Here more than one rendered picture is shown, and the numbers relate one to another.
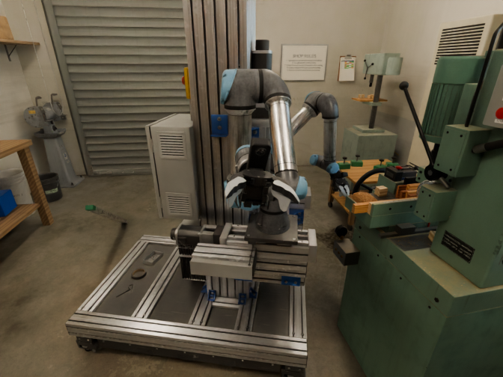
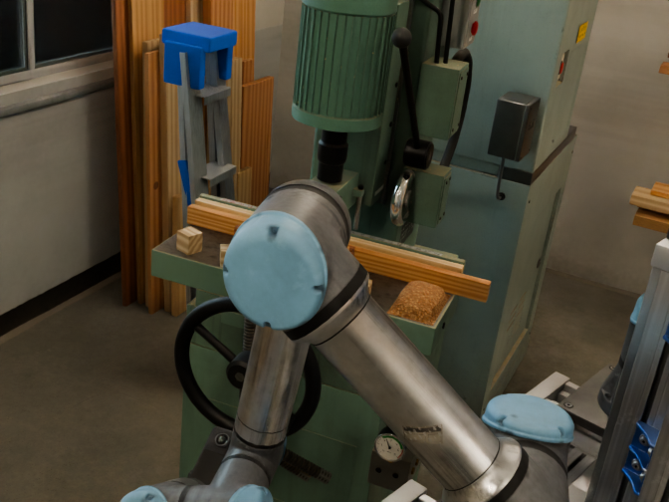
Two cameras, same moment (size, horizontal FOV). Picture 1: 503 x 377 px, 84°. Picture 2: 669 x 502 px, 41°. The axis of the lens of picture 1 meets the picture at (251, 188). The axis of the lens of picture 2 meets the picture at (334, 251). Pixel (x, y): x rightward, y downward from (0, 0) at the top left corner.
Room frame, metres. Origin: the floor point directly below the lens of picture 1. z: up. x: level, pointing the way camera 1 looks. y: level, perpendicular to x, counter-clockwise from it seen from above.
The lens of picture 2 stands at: (2.55, 0.08, 1.69)
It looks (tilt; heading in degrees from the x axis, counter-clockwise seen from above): 25 degrees down; 210
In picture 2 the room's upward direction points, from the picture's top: 7 degrees clockwise
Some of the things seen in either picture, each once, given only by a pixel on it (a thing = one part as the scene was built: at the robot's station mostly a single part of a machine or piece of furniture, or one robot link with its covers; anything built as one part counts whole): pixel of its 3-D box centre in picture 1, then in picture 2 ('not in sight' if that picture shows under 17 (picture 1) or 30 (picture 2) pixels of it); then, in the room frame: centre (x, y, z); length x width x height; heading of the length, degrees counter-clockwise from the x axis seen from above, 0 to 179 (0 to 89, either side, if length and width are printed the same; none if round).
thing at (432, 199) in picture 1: (434, 203); (424, 193); (0.90, -0.66, 1.02); 0.09 x 0.07 x 0.12; 102
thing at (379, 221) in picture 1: (407, 200); (296, 289); (1.22, -0.76, 0.87); 0.61 x 0.30 x 0.06; 102
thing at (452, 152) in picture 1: (459, 150); (441, 98); (0.88, -0.67, 1.23); 0.09 x 0.08 x 0.15; 12
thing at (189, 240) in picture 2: not in sight; (189, 240); (1.29, -0.99, 0.92); 0.04 x 0.04 x 0.04; 81
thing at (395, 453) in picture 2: (340, 233); (391, 446); (1.27, -0.48, 0.65); 0.06 x 0.04 x 0.08; 102
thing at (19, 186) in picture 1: (13, 194); not in sight; (2.63, 2.47, 0.24); 0.31 x 0.29 x 0.47; 7
